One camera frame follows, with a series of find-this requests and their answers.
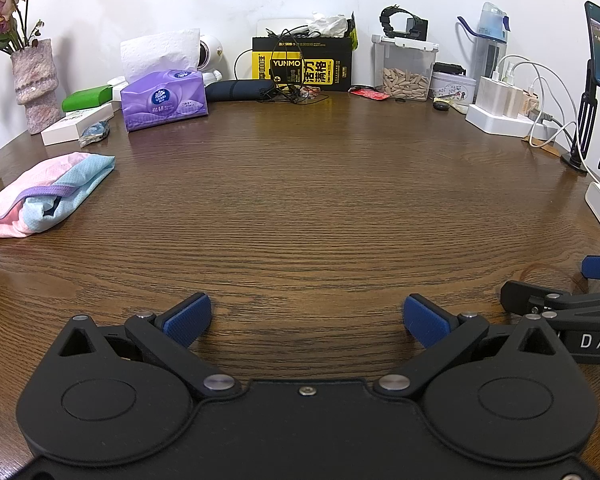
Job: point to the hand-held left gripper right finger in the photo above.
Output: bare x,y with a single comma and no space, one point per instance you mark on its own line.
427,323

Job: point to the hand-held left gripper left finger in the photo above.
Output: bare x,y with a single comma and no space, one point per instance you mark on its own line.
187,319

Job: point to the pastel pink blue garment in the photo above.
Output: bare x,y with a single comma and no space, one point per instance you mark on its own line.
45,195

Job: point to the black phone stand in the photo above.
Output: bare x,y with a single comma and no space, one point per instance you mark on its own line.
582,120

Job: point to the white power strip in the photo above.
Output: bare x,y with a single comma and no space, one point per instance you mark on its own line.
500,122

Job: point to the beige charger adapter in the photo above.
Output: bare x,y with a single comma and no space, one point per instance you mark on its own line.
530,106

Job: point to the white charger adapter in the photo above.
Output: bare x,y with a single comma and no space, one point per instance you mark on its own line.
513,102
491,97

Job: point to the black key fob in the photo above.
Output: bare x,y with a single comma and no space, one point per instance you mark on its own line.
441,106

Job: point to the small blue wrapped item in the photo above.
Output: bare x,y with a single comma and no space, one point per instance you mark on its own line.
95,134

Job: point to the white round tin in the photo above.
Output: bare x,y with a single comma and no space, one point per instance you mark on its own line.
452,89

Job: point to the purple tissue box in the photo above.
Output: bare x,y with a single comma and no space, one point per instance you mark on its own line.
162,102

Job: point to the flat white box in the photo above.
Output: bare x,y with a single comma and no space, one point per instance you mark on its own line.
70,127

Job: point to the navy blue pouch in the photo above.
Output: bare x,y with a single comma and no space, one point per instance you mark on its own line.
235,90

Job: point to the red packet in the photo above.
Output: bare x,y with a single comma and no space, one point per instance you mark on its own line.
367,94

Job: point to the black case on tin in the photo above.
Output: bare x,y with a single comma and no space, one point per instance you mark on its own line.
447,68

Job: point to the green box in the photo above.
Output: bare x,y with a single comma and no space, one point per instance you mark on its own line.
85,99

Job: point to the clear container of seeds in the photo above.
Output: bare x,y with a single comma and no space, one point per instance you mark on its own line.
405,75

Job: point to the grey blue water bottle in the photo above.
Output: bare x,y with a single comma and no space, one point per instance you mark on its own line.
490,42

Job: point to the orange candy wrappers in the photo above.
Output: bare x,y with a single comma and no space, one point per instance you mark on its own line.
311,93

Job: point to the white tissue sheet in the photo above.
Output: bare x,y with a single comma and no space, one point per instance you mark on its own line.
160,52

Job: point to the pink textured vase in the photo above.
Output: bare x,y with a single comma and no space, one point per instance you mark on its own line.
35,90

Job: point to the black yellow cardboard box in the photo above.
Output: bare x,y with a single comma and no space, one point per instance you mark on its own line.
305,67

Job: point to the small black box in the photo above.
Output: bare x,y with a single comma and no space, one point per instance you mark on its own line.
417,29

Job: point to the black wristwatch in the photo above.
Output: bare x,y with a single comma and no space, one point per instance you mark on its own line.
392,20

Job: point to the crumpled white plastic bag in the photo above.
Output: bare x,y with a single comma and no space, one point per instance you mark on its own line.
327,25

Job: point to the white round security camera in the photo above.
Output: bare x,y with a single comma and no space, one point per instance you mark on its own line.
211,57

